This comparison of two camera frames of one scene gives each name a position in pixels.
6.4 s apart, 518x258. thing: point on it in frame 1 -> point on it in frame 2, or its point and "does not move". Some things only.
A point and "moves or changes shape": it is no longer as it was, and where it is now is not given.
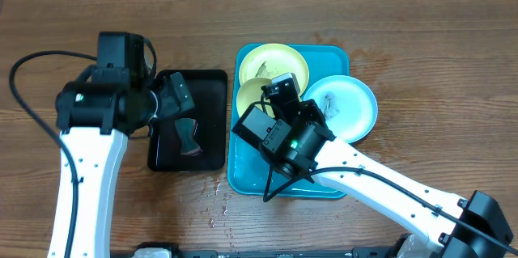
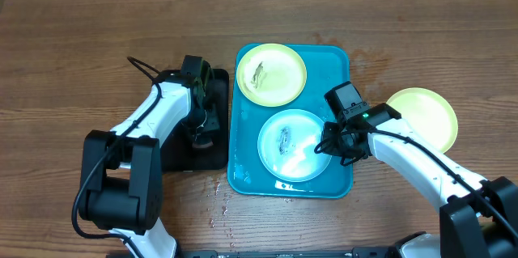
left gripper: (171, 105) -> (213, 124)
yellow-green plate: (271, 61) does not move
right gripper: (312, 104) -> (330, 146)
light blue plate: (347, 106) moves or changes shape
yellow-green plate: (249, 91) -> (429, 112)
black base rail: (167, 250) does not move
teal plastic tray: (248, 169) does not move
